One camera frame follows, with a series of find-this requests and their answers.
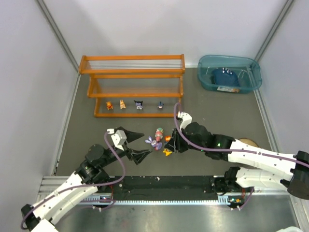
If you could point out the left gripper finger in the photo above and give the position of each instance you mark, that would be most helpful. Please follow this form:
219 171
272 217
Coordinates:
137 156
130 135

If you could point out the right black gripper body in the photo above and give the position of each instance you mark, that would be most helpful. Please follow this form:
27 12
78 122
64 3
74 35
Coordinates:
178 140

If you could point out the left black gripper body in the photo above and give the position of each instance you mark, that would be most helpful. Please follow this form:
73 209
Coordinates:
127 146

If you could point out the black yellow dog toy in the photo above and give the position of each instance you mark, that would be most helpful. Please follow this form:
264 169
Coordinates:
167 152

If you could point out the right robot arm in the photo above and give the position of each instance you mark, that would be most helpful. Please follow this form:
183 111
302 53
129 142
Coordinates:
259 167

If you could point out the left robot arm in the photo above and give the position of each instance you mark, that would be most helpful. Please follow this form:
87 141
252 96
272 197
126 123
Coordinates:
87 179

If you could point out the orange wooden shelf rack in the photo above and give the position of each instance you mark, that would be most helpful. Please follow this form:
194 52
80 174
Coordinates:
147 78

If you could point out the purple bunny toy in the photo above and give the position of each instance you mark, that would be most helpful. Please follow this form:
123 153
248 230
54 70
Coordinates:
154 143

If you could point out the red green carrot toy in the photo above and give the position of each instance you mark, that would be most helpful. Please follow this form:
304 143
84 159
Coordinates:
159 134

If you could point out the small blue shark toy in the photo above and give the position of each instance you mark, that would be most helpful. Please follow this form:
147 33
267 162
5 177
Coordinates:
160 105

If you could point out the orange rabbit toy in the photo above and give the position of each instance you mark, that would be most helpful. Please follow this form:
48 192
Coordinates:
122 105

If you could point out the black purple cat toy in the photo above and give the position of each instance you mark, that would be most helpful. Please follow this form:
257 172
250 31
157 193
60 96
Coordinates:
138 104

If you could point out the yellow bear toy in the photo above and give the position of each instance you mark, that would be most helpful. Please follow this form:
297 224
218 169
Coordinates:
109 105

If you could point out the label card in tub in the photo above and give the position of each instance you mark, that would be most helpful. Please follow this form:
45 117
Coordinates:
228 89

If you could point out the round wooden disc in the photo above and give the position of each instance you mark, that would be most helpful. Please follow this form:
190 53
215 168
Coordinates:
249 142

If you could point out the teal plastic tub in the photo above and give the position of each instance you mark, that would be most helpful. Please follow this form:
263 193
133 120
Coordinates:
247 70

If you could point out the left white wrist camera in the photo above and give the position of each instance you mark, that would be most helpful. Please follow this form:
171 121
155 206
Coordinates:
118 138

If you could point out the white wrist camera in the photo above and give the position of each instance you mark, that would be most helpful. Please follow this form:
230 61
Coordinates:
184 118
118 138

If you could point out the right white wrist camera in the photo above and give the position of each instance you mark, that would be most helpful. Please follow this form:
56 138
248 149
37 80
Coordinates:
184 118

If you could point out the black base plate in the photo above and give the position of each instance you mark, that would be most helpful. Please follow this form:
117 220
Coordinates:
172 188

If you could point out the grey slotted cable duct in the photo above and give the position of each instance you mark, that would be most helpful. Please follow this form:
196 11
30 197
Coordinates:
101 200

